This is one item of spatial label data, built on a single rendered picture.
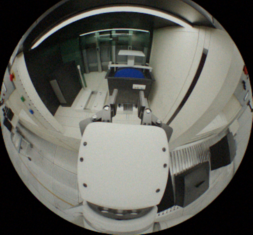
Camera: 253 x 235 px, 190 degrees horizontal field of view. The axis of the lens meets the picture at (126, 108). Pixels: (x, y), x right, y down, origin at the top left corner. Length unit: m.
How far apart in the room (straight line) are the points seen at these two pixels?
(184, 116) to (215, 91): 0.13
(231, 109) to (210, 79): 1.48
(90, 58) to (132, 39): 0.67
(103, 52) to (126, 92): 0.75
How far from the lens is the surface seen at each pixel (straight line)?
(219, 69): 0.20
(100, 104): 0.56
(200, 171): 0.68
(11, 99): 1.93
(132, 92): 0.43
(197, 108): 0.22
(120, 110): 0.49
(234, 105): 1.65
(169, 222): 0.15
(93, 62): 1.14
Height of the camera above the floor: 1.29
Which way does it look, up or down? 49 degrees down
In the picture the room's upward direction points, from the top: 4 degrees clockwise
